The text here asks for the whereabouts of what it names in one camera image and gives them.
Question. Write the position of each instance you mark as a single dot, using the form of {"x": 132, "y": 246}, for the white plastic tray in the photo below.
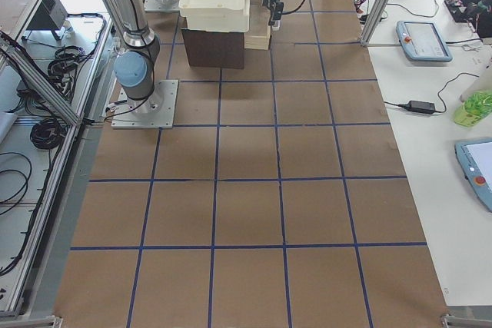
{"x": 216, "y": 15}

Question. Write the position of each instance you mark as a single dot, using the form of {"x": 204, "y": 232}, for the green plastic bottle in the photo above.
{"x": 476, "y": 101}

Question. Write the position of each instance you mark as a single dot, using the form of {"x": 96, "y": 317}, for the black power supply box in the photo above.
{"x": 49, "y": 16}

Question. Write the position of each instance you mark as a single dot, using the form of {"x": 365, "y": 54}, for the wooden drawer with white handle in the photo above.
{"x": 258, "y": 37}

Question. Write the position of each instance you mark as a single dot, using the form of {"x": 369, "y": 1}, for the aluminium side rail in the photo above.
{"x": 34, "y": 78}

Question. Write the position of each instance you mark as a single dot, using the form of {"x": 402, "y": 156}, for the dark brown wooden cabinet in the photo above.
{"x": 211, "y": 49}

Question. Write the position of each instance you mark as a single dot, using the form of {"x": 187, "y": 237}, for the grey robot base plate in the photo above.
{"x": 157, "y": 112}

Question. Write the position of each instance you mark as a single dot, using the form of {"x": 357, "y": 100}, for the black power adapter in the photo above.
{"x": 421, "y": 107}

